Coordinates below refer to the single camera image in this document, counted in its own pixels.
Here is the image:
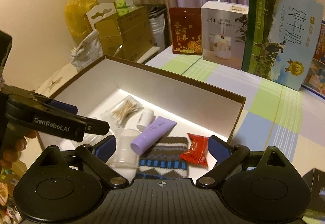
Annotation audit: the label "white printed plastic bag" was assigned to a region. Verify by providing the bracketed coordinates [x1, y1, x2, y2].
[71, 29, 103, 72]

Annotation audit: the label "cotton swab bag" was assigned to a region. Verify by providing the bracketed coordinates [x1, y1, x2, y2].
[100, 95, 143, 130]

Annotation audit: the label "white pill bottle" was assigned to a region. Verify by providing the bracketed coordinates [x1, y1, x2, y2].
[136, 109, 154, 132]

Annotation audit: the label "blue grey knitted sock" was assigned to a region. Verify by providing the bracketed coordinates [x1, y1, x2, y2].
[135, 136, 188, 180]

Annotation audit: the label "yellow plastic bag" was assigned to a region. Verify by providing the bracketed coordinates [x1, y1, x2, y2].
[64, 0, 99, 39]

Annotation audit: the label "person's left hand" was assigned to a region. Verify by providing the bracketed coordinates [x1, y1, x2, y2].
[1, 130, 38, 170]

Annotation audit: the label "blue milk carton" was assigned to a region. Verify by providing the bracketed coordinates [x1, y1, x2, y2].
[301, 19, 325, 99]

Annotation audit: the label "clear plastic wrapped packet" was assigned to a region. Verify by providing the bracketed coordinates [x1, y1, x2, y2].
[83, 117, 112, 145]

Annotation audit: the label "black product box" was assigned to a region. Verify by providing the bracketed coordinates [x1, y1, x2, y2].
[303, 168, 325, 220]

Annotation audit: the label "green pure milk carton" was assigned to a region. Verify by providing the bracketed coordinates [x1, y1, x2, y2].
[242, 0, 323, 90]

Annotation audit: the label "gold white hanging carton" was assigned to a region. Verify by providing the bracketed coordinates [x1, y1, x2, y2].
[86, 3, 123, 58]

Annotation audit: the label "clear plastic cup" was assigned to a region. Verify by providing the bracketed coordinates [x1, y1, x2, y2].
[107, 128, 140, 169]

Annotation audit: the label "white bucket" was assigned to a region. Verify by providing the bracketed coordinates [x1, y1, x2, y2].
[148, 4, 166, 52]

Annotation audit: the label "brown cardboard box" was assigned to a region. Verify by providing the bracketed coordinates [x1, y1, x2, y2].
[118, 6, 153, 61]

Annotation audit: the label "purple cream tube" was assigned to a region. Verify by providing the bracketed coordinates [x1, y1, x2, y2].
[130, 116, 177, 155]

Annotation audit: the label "red snack packet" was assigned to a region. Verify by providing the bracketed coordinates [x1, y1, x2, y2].
[180, 133, 209, 167]

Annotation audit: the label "red gold gift box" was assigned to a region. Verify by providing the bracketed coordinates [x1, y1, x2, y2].
[169, 7, 203, 55]

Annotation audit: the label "white humidifier box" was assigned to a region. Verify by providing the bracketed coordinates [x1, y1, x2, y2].
[201, 1, 248, 70]

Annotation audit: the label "green tissue packs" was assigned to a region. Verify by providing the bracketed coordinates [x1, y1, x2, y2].
[114, 0, 141, 17]

